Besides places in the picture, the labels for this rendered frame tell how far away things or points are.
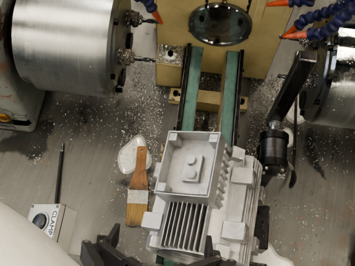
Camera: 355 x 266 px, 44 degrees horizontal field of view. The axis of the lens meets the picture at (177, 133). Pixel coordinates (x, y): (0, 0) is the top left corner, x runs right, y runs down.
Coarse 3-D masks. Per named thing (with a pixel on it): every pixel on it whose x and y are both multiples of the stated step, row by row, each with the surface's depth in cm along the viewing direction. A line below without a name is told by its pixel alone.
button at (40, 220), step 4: (36, 216) 77; (40, 216) 77; (44, 216) 76; (36, 220) 77; (40, 220) 76; (44, 220) 76; (36, 224) 76; (40, 224) 76; (44, 224) 76; (40, 228) 76
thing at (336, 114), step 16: (352, 16) 86; (352, 32) 83; (320, 48) 91; (336, 48) 83; (352, 48) 82; (320, 64) 89; (336, 64) 83; (352, 64) 82; (320, 80) 88; (336, 80) 83; (352, 80) 83; (304, 96) 97; (320, 96) 88; (336, 96) 85; (352, 96) 84; (304, 112) 98; (320, 112) 88; (336, 112) 88; (352, 112) 87; (352, 128) 94
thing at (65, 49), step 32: (32, 0) 84; (64, 0) 85; (96, 0) 85; (128, 0) 96; (32, 32) 84; (64, 32) 84; (96, 32) 84; (128, 32) 101; (32, 64) 87; (64, 64) 86; (96, 64) 86; (128, 64) 92; (96, 96) 95
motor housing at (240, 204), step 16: (256, 160) 83; (240, 192) 78; (256, 192) 82; (160, 208) 82; (176, 208) 76; (192, 208) 75; (208, 208) 75; (224, 208) 77; (240, 208) 77; (256, 208) 83; (176, 224) 76; (192, 224) 75; (208, 224) 75; (176, 240) 74; (192, 240) 73; (224, 240) 75; (176, 256) 87; (192, 256) 88; (240, 256) 75
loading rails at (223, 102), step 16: (192, 48) 110; (192, 64) 108; (224, 64) 116; (240, 64) 108; (192, 80) 107; (224, 80) 108; (240, 80) 106; (176, 96) 116; (192, 96) 105; (208, 96) 113; (224, 96) 105; (240, 96) 104; (192, 112) 103; (224, 112) 103; (176, 128) 100; (192, 128) 101; (224, 128) 102; (160, 256) 89
